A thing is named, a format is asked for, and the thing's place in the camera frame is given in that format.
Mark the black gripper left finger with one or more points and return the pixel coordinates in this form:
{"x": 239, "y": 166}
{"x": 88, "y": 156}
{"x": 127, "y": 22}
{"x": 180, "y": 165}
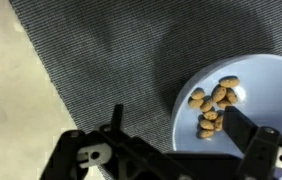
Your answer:
{"x": 131, "y": 156}

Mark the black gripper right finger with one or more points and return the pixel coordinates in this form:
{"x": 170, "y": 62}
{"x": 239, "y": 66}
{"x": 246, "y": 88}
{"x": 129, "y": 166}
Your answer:
{"x": 237, "y": 126}

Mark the blue bowl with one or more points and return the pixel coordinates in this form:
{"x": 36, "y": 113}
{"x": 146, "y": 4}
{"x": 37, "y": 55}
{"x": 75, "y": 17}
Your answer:
{"x": 267, "y": 93}

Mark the brown speckled cookie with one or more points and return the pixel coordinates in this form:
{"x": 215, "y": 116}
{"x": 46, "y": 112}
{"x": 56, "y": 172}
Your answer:
{"x": 206, "y": 134}
{"x": 231, "y": 96}
{"x": 210, "y": 115}
{"x": 219, "y": 94}
{"x": 218, "y": 122}
{"x": 195, "y": 103}
{"x": 229, "y": 81}
{"x": 206, "y": 124}
{"x": 198, "y": 94}
{"x": 223, "y": 104}
{"x": 207, "y": 105}

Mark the dark blue placemat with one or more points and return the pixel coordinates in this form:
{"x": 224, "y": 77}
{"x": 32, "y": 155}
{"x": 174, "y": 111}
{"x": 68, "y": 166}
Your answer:
{"x": 114, "y": 50}

